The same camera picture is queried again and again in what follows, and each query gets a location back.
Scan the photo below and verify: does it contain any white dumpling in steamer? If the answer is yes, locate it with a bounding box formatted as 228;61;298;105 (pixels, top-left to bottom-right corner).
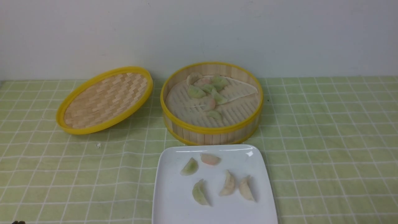
186;72;203;87

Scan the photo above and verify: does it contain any green dumpling in steamer middle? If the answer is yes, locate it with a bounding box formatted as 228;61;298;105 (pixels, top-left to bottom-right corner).
200;84;217;94

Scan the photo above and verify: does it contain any white steamer liner paper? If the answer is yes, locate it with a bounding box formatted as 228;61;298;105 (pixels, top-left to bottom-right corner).
165;77;260;128

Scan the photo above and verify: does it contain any pink dumpling in steamer back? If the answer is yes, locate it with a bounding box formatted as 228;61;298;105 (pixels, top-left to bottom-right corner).
193;77;212;88

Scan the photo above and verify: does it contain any pink dumpling on plate top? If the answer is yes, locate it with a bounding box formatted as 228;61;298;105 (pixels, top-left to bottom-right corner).
200;153;221;166

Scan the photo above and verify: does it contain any green dumpling in steamer back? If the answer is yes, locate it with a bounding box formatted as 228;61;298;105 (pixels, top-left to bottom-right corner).
211;74;229;92

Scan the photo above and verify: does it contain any bamboo steamer basket yellow rim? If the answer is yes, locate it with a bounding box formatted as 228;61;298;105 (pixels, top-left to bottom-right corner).
160;62;264;146

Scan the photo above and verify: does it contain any green dumpling on plate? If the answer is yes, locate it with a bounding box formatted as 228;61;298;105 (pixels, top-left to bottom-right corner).
180;157;199;176
192;179;210;206

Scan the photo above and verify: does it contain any green checkered tablecloth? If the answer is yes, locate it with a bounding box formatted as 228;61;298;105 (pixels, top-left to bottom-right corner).
0;77;398;224

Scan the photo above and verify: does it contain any pink dumpling steamer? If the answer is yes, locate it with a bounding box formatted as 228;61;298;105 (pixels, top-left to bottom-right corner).
203;96;217;112

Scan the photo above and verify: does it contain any bamboo steamer lid yellow rim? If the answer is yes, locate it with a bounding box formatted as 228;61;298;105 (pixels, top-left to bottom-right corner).
56;66;154;135

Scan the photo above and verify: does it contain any green dumpling in steamer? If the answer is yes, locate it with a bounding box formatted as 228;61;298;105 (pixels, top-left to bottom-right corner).
187;85;206;98
211;74;229;92
200;84;217;94

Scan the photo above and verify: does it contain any cream dumpling on plate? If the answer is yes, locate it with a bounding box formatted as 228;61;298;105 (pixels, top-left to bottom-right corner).
238;175;255;202
219;170;236;197

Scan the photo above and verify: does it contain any green dumpling on plate bottom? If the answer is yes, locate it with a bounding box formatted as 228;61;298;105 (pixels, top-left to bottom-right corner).
192;179;210;206

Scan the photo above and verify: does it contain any white square plate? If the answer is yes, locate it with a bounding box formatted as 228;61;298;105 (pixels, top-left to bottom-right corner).
152;144;278;224

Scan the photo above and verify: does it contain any cream dumpling on plate right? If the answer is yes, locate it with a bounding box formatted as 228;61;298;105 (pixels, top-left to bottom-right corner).
238;175;255;202

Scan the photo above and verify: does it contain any cream dumpling on plate centre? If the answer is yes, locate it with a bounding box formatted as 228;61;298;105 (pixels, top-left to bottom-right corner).
219;170;236;197

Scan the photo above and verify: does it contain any green dumpling on plate left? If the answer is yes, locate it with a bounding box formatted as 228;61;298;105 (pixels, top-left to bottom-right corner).
180;157;199;176

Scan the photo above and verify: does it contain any green dumpling in steamer left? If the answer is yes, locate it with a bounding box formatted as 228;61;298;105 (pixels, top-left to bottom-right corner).
187;85;206;98

